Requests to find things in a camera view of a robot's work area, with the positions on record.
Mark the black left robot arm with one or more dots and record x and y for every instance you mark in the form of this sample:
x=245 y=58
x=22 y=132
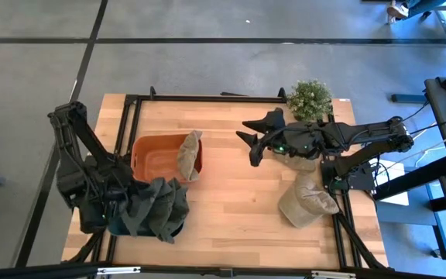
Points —
x=72 y=155

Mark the beige baseball cap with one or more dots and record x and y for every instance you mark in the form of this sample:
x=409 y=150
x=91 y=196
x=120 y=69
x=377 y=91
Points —
x=188 y=155
x=308 y=201
x=300 y=164

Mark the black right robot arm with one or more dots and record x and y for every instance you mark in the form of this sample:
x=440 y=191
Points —
x=362 y=135

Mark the dark grey-green baseball cap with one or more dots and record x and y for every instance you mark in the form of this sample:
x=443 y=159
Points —
x=145 y=205
x=178 y=205

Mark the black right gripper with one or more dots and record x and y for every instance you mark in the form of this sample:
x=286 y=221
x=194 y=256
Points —
x=277 y=141

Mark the silver frame bracket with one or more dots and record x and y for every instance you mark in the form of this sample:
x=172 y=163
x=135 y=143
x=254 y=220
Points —
x=333 y=274
x=118 y=270

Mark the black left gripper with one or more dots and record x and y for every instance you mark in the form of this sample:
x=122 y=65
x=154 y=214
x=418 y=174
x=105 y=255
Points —
x=120 y=191

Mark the green potted plant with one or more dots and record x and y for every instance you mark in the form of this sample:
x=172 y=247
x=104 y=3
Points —
x=310 y=100

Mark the orange plastic bin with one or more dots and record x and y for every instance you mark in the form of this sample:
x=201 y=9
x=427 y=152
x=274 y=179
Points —
x=153 y=159

